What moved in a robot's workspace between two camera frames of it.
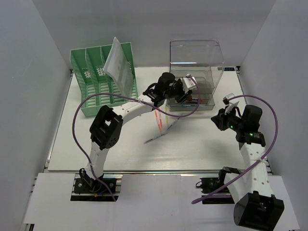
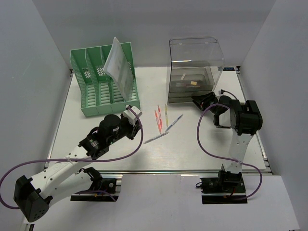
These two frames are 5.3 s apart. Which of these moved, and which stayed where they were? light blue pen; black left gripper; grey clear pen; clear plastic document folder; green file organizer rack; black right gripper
Moved: black right gripper; black left gripper
Stayed: green file organizer rack; clear plastic document folder; light blue pen; grey clear pen
